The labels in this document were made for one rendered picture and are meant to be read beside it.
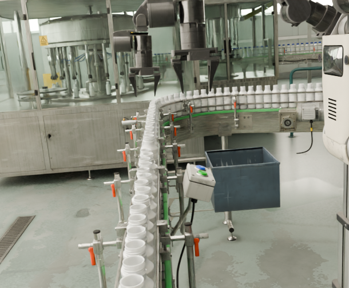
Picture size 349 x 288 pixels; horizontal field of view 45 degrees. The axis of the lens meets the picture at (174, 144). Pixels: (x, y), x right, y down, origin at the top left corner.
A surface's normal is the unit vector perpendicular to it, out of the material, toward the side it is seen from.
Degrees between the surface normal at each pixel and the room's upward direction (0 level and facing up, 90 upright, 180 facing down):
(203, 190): 90
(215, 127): 90
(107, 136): 90
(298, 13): 92
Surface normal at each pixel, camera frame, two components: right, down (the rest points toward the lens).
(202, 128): 0.40, 0.14
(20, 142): 0.04, 0.22
